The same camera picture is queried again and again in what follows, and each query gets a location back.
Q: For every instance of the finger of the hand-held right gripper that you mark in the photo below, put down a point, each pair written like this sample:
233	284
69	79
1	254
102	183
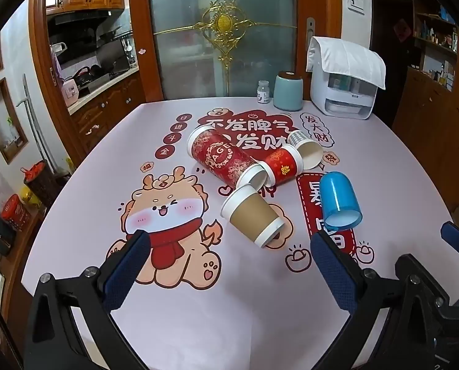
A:
454	236
458	339

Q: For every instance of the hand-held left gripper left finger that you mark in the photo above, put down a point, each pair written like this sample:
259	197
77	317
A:
127	271

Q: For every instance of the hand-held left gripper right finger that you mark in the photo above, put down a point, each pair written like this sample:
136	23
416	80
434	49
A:
333	273

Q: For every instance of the blue plastic cup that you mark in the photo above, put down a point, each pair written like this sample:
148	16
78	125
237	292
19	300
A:
339	196

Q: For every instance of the brown paper cup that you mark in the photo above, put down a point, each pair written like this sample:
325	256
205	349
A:
250	216

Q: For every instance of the small red paper cup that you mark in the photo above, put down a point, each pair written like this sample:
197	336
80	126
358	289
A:
281	165

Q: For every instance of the grey checkered paper cup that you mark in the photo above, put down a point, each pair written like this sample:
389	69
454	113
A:
308	152

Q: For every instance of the large red paper cup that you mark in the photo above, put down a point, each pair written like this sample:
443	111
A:
221	154

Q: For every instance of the wooden sideboard cabinet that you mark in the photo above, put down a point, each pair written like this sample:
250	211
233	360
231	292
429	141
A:
426	123

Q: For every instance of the dark woven basket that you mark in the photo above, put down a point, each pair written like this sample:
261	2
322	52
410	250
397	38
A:
42	185

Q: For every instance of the red round tin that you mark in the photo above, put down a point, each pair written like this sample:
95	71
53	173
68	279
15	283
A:
15	212

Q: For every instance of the wooden kitchen base cabinets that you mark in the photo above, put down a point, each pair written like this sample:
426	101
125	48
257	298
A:
106	111

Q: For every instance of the white countertop appliance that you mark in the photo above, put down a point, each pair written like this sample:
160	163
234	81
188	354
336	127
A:
341	100

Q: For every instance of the teal canister with brown lid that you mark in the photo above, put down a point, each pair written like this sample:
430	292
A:
288	92

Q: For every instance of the pink rice cooker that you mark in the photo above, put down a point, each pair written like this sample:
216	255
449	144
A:
71	91

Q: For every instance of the small white pill bottle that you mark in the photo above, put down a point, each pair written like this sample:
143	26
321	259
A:
263	93

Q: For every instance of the wooden shelf with bottles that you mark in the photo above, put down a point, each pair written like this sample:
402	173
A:
435	42

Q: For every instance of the black cooking pot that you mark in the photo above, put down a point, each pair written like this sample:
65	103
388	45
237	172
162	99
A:
85	74

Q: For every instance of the white quilted cloth cover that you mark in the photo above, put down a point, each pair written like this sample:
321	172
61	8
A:
345	56

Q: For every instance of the red door decoration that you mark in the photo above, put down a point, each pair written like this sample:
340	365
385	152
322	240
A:
399	31

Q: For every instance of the frosted glass door gold ornament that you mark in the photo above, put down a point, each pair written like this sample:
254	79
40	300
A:
191	38

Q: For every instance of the black range hood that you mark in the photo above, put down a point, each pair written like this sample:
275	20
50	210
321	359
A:
83	17

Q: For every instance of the wooden framed wall niche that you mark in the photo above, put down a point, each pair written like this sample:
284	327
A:
6	119

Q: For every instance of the white wall switch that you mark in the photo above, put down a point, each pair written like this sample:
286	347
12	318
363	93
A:
356	3

